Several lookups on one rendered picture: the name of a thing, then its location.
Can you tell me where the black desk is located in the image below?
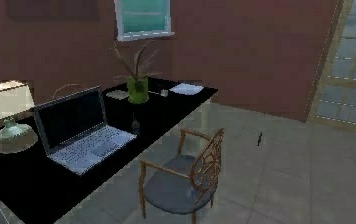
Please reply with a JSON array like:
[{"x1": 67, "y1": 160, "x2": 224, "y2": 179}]
[{"x1": 0, "y1": 77, "x2": 219, "y2": 224}]

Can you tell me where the houseplant in green pot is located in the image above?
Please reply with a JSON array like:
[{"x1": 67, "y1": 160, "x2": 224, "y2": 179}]
[{"x1": 109, "y1": 40, "x2": 162, "y2": 105}]

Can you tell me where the grey laptop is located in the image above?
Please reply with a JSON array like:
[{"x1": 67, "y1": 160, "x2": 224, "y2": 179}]
[{"x1": 32, "y1": 85, "x2": 138, "y2": 177}]

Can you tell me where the glass paned room door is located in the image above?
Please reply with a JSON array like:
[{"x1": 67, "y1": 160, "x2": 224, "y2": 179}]
[{"x1": 306, "y1": 0, "x2": 356, "y2": 134}]

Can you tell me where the small dark bottle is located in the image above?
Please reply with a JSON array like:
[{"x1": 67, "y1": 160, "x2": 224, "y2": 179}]
[{"x1": 131, "y1": 112, "x2": 141, "y2": 136}]

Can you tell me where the white framed window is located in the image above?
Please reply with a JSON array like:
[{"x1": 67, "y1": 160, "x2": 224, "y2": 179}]
[{"x1": 113, "y1": 0, "x2": 176, "y2": 43}]

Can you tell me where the white paper sheet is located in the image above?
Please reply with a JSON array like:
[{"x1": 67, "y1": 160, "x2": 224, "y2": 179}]
[{"x1": 168, "y1": 82, "x2": 205, "y2": 96}]

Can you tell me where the pale flat dish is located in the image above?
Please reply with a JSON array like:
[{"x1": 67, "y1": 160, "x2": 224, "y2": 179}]
[{"x1": 105, "y1": 89, "x2": 130, "y2": 101}]

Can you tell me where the pale green table lamp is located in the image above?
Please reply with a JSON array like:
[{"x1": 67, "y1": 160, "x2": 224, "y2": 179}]
[{"x1": 0, "y1": 79, "x2": 39, "y2": 155}]

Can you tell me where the wooden chair with grey seat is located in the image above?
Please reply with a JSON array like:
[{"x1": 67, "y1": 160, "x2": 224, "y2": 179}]
[{"x1": 138, "y1": 127, "x2": 226, "y2": 224}]

